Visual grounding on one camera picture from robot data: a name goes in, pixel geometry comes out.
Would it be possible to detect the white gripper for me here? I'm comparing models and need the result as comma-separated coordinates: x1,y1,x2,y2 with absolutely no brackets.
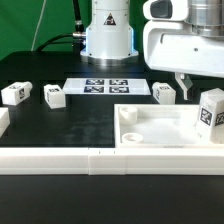
143,0,224,100

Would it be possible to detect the white U-shaped fence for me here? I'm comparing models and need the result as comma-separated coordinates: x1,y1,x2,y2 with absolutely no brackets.
0,109,224,175

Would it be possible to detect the white cable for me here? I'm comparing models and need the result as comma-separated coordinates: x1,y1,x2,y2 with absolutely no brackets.
30,0,48,52

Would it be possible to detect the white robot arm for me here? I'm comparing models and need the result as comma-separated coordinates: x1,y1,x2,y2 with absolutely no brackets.
81,0,224,91

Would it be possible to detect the white square tabletop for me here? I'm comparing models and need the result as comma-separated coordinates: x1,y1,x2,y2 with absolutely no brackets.
114,104,224,149

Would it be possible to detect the black cable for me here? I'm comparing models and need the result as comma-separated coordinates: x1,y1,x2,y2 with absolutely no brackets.
35,0,88,54

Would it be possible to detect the white marker sheet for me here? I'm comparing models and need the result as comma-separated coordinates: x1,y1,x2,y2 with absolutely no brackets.
63,78,151,95

